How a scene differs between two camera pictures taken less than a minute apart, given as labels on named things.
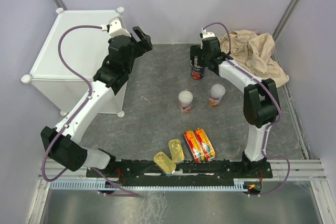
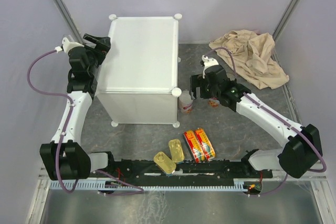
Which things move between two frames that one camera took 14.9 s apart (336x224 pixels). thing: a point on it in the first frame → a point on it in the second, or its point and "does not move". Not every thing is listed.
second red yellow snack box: (206, 144) does not move
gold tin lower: (165, 163) does not move
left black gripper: (143, 46) → (101, 52)
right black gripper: (196, 51) → (197, 81)
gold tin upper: (176, 150) does not move
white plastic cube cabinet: (84, 49) → (138, 81)
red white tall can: (185, 99) does not move
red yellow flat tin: (195, 148) does not move
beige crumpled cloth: (253, 51) does not move
